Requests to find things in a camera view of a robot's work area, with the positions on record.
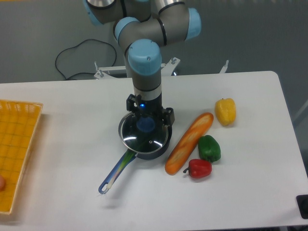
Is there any black floor cable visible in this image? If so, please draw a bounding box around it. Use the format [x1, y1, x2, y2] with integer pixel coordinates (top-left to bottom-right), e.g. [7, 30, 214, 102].
[55, 38, 117, 80]

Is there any black object table corner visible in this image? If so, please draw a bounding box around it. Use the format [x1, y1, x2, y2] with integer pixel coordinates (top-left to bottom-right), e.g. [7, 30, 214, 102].
[296, 194, 308, 219]

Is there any glass lid blue knob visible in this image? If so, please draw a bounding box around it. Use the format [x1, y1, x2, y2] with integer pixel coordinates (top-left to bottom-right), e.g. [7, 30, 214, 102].
[118, 113, 169, 154]

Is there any yellow woven basket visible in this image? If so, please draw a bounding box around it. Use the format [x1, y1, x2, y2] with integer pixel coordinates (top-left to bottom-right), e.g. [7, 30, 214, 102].
[0, 100, 43, 215]

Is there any red bell pepper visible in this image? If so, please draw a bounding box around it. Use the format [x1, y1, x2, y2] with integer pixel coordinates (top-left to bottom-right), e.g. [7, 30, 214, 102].
[183, 159, 212, 179]

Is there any yellow bell pepper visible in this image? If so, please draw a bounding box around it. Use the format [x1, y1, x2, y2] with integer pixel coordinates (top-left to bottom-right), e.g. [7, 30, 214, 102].
[215, 98, 236, 127]

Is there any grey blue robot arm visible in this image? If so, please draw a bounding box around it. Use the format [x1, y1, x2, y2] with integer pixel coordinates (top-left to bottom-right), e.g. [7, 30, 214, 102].
[84, 0, 202, 132]

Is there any green onion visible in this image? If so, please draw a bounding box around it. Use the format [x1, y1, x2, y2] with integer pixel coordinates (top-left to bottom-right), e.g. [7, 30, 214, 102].
[98, 142, 146, 194]

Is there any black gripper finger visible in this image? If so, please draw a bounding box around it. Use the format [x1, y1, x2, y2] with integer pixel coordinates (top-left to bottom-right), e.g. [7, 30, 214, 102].
[162, 107, 174, 127]
[126, 94, 140, 116]

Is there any peach item in basket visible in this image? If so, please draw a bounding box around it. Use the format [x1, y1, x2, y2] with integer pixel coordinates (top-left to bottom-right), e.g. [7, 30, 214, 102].
[0, 175, 6, 191]

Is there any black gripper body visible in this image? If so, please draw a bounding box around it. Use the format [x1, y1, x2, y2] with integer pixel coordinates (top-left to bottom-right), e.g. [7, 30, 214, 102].
[134, 94, 163, 121]

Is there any dark blue saucepan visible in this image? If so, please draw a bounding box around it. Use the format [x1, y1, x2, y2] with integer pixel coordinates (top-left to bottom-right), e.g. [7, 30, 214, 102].
[97, 113, 173, 194]

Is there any green bell pepper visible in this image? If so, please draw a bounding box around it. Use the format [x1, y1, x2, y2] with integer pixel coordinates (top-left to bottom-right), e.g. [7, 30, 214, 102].
[198, 135, 221, 163]

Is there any toy baguette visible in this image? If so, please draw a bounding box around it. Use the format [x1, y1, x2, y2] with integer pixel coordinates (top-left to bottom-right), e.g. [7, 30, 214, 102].
[165, 112, 214, 175]

